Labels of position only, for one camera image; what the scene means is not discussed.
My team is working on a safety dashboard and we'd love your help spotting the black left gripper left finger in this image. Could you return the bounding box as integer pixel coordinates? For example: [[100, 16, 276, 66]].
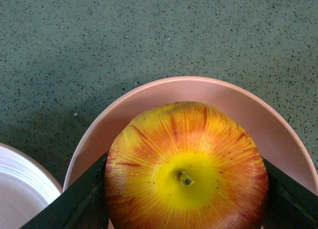
[[22, 153, 109, 229]]

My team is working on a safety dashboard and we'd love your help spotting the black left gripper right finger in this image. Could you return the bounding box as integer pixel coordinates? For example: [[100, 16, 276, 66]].
[[262, 159, 318, 229]]

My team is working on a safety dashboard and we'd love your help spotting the pink bowl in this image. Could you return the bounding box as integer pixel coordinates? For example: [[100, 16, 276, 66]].
[[64, 76, 318, 195]]

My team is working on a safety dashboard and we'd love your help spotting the red yellow apple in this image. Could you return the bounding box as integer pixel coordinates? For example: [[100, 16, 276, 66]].
[[105, 102, 269, 229]]

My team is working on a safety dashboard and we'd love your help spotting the pink plate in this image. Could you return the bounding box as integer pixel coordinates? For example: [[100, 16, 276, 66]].
[[0, 143, 62, 229]]

